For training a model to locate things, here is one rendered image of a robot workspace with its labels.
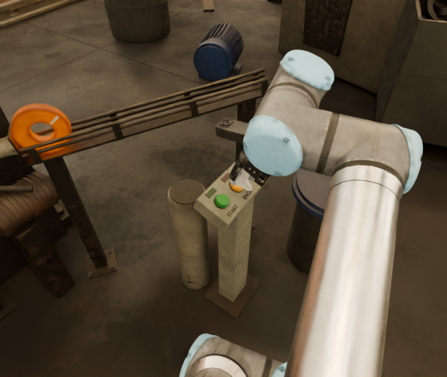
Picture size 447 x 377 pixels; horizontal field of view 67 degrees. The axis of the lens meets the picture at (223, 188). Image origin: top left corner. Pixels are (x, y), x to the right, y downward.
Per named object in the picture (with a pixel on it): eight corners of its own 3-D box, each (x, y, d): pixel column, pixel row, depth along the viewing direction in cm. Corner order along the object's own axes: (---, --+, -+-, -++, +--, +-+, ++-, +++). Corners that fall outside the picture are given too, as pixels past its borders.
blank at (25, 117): (50, 155, 107) (49, 162, 104) (-1, 128, 96) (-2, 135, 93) (82, 123, 103) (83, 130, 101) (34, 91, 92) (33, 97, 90)
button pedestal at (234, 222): (199, 301, 135) (187, 194, 92) (232, 259, 149) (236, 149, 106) (232, 324, 129) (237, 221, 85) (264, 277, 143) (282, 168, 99)
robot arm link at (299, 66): (278, 65, 51) (294, 34, 56) (250, 121, 61) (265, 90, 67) (333, 93, 51) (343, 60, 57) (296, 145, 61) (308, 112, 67)
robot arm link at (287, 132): (324, 144, 43) (338, 90, 50) (238, 123, 45) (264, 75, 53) (309, 191, 50) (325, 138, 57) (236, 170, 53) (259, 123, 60)
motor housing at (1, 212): (36, 289, 139) (-34, 201, 101) (80, 252, 152) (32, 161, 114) (56, 307, 134) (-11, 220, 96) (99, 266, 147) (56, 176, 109)
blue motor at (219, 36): (192, 85, 260) (189, 40, 235) (213, 54, 299) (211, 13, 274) (231, 90, 254) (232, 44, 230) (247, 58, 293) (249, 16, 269)
